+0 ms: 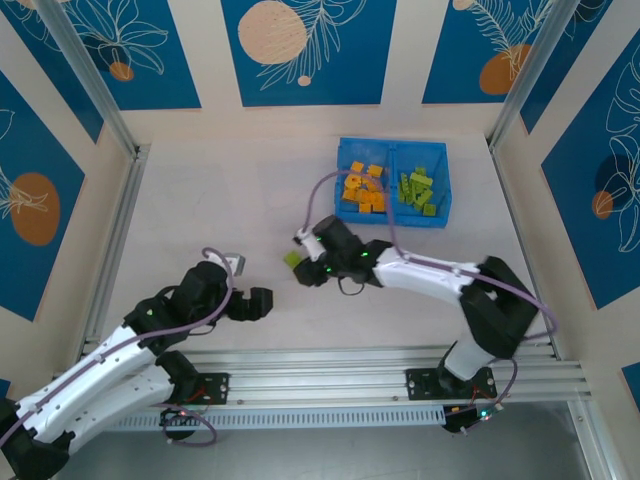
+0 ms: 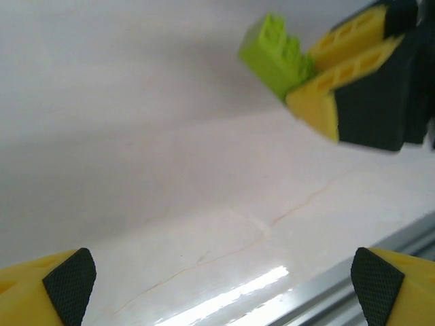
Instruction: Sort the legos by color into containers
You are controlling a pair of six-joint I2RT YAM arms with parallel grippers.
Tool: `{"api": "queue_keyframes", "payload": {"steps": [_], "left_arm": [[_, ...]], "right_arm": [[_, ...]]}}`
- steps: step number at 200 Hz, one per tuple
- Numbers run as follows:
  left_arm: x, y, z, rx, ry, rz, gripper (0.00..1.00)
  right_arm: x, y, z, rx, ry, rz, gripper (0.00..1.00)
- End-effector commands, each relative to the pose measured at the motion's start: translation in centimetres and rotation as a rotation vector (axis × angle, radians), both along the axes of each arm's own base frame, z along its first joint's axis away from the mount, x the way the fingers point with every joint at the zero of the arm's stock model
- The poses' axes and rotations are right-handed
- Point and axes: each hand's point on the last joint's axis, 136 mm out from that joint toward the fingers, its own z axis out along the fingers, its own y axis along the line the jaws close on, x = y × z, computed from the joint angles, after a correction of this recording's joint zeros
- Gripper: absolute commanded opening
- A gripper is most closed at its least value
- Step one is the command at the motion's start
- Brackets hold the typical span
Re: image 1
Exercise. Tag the lime green lego brick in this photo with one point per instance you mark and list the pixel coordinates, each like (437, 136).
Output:
(419, 175)
(421, 187)
(291, 258)

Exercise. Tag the small yellow lego brick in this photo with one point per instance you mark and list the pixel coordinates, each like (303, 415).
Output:
(375, 171)

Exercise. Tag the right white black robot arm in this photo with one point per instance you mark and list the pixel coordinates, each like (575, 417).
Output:
(425, 277)

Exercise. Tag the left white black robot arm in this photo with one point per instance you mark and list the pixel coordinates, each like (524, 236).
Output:
(75, 385)

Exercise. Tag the yellow round lego piece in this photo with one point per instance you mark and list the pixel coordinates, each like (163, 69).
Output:
(354, 181)

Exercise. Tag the blue two-compartment plastic bin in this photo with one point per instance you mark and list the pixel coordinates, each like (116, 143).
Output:
(395, 155)

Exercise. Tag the small black electronics board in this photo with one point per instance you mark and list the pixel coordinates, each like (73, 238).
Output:
(460, 419)
(175, 419)

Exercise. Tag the grey metal sheet panel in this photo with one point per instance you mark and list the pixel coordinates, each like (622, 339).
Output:
(325, 457)

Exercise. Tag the blue poster large orange circle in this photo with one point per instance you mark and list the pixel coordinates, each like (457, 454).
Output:
(30, 275)

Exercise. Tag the blue poster cream circle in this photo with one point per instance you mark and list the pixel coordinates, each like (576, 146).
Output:
(350, 75)

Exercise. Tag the blue poster fern leaf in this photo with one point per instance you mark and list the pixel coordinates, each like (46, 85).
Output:
(460, 50)

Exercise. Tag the blue poster small orange circle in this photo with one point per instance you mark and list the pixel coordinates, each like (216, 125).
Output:
(575, 225)

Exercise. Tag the blue lily outline poster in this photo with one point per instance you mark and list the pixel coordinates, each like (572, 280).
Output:
(165, 50)

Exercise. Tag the wide aluminium base rail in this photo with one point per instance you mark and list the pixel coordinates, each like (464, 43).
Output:
(325, 380)

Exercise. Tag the aluminium side rail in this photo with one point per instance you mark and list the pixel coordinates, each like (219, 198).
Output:
(125, 225)
(521, 225)

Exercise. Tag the aluminium frame post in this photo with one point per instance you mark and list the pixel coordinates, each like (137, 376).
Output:
(93, 75)
(539, 75)

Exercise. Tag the aluminium frame bar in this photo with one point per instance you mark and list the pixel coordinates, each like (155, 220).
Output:
(587, 450)

